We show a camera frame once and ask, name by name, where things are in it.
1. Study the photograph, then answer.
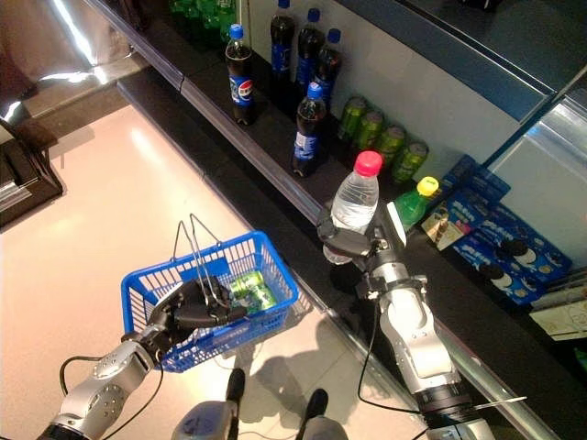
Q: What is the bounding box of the white striped box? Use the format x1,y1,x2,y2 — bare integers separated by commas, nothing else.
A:
531,274,587,313

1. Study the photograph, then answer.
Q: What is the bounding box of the plain blue carton box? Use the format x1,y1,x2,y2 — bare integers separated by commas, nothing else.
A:
471,164,512,208

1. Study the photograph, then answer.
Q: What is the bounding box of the black framed display stand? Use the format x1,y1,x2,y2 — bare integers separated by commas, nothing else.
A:
0,116,65,229

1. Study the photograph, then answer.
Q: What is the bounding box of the silver robot leg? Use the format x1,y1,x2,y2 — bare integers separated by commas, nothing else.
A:
172,368,247,440
297,388,349,440

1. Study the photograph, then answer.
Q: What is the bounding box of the shelf board plain grey edge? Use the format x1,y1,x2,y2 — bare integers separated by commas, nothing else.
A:
334,0,587,124

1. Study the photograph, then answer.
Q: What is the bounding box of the silver right robot leg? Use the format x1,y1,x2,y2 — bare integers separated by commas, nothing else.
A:
297,388,349,440

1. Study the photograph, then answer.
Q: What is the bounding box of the water bottle red label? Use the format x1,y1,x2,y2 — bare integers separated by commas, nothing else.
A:
323,149,384,266

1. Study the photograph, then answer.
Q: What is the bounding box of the cream carton round logo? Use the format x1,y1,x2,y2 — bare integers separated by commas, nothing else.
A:
529,300,587,342

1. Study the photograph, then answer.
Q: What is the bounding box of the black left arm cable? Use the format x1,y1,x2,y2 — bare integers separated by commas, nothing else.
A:
59,355,166,440

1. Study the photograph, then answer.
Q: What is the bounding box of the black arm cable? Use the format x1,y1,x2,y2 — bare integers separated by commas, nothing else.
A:
59,355,166,440
357,302,423,416

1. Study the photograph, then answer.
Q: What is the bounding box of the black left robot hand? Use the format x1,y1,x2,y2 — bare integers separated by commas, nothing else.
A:
121,277,249,363

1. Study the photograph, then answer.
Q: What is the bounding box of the blue white carton box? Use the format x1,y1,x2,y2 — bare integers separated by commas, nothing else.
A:
442,154,476,194

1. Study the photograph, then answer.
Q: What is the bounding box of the dark stone floor plinth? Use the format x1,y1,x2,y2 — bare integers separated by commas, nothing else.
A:
22,54,149,121

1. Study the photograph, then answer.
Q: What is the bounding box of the silver left robot leg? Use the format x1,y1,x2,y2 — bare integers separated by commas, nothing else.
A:
172,368,247,440

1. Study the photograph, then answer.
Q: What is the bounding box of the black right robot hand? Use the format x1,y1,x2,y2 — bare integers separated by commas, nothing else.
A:
316,201,409,274

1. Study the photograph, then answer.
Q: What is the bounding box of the blue red carton multipack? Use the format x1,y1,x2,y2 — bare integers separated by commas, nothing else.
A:
475,204,574,286

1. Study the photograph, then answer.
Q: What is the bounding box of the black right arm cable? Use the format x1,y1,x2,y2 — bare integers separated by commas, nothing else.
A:
357,302,423,416

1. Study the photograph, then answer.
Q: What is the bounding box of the blue plastic shopping basket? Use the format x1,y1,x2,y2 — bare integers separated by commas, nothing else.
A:
120,213,300,373

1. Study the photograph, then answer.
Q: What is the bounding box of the blue Oreo cookie box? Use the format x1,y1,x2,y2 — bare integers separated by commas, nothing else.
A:
451,236,548,308

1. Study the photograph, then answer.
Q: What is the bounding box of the black shelf board clear rail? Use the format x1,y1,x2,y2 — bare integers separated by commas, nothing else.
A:
84,0,251,93
181,27,441,226
485,68,587,194
320,182,587,440

